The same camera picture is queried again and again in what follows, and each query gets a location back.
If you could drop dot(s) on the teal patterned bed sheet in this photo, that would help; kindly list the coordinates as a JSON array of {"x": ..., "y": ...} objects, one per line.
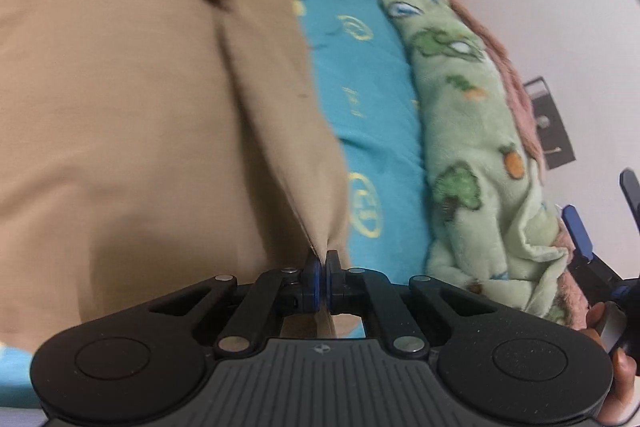
[{"x": 380, "y": 117}]

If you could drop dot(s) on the grey wall socket box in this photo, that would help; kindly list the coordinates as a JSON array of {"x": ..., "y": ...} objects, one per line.
[{"x": 547, "y": 127}]

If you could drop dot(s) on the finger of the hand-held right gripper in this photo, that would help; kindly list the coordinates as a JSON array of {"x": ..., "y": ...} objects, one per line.
[
  {"x": 632, "y": 194},
  {"x": 577, "y": 232}
]

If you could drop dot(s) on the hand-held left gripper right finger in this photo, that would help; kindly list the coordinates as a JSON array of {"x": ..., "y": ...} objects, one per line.
[{"x": 334, "y": 287}]

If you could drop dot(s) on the pink fuzzy blanket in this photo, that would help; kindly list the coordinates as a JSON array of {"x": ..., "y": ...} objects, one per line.
[{"x": 505, "y": 72}]

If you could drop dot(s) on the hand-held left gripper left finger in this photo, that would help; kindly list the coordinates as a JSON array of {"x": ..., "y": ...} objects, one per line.
[{"x": 312, "y": 288}]

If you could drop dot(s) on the tan skeleton print t-shirt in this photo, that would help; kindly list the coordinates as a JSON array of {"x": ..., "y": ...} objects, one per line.
[{"x": 125, "y": 107}]

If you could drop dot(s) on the green cartoon fleece blanket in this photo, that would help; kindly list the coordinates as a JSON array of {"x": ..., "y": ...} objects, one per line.
[{"x": 460, "y": 117}]

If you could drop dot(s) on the person's right hand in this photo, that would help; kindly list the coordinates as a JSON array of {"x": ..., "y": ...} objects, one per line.
[{"x": 620, "y": 387}]

